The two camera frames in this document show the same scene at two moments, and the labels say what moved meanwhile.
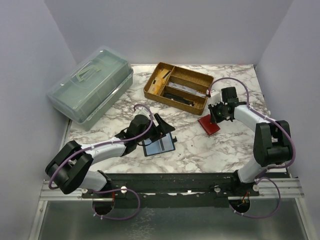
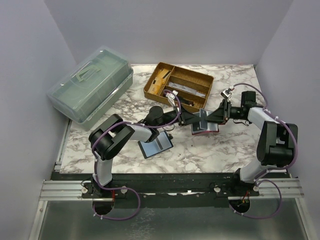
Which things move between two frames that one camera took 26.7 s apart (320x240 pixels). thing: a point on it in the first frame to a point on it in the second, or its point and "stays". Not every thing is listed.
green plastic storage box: x=88 y=92 stays
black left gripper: x=157 y=130 to x=181 y=117
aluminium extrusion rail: x=47 y=194 stays
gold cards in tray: x=158 y=81 stays
